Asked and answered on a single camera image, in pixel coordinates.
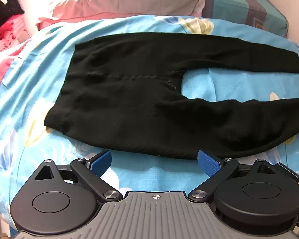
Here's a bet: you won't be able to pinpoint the teal and grey patterned pillow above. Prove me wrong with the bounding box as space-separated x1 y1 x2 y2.
201 0 289 38

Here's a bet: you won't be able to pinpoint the pink and grey pillow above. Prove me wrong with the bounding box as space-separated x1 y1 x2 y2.
36 0 208 30

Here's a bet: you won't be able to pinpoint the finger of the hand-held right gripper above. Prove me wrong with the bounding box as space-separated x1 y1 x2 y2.
274 162 299 192

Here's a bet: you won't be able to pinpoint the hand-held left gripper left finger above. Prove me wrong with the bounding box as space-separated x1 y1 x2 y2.
34 149 122 202

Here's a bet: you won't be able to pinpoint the black pants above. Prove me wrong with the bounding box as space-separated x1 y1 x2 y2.
44 32 299 160

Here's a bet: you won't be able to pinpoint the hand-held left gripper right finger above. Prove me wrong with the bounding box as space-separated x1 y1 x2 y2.
188 149 279 202

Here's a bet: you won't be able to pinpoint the blue floral bedsheet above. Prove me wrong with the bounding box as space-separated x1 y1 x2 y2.
0 15 299 215

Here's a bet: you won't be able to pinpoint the pile of red and pink clothes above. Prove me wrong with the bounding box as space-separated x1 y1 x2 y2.
0 14 31 55

